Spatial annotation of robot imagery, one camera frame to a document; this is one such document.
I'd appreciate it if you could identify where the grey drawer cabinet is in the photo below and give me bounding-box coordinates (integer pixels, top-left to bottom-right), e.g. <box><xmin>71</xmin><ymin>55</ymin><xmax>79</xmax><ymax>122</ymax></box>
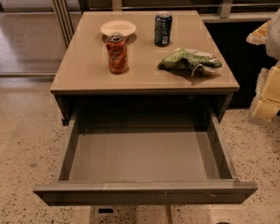
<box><xmin>50</xmin><ymin>10</ymin><xmax>239</xmax><ymax>119</ymax></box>

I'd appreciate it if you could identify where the open grey top drawer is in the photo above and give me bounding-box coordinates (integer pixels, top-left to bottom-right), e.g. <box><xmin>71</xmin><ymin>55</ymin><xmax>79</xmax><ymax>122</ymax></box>
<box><xmin>34</xmin><ymin>110</ymin><xmax>258</xmax><ymax>205</ymax></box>

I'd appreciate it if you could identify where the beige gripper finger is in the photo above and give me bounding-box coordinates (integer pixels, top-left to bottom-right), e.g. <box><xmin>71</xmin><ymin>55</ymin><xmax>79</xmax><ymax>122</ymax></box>
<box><xmin>246</xmin><ymin>21</ymin><xmax>270</xmax><ymax>45</ymax></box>
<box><xmin>251</xmin><ymin>62</ymin><xmax>280</xmax><ymax>120</ymax></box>

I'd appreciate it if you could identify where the green jalapeno chip bag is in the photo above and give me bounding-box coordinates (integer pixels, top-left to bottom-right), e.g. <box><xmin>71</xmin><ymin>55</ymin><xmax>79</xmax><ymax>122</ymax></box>
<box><xmin>157</xmin><ymin>49</ymin><xmax>223</xmax><ymax>77</ymax></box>

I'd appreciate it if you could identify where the orange soda can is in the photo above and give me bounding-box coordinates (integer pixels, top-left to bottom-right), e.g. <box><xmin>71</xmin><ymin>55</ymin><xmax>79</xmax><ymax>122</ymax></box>
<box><xmin>105</xmin><ymin>33</ymin><xmax>128</xmax><ymax>74</ymax></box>

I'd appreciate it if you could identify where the dark blue soda can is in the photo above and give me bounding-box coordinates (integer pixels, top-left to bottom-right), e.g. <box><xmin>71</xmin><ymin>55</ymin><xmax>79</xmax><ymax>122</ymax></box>
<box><xmin>154</xmin><ymin>11</ymin><xmax>173</xmax><ymax>47</ymax></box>

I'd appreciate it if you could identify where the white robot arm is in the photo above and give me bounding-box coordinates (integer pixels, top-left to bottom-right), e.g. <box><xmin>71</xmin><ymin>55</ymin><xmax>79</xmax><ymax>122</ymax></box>
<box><xmin>246</xmin><ymin>8</ymin><xmax>280</xmax><ymax>124</ymax></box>

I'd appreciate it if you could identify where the white paper plate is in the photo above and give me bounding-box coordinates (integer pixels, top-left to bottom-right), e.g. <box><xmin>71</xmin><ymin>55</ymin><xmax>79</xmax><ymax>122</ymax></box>
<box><xmin>101</xmin><ymin>20</ymin><xmax>136</xmax><ymax>36</ymax></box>

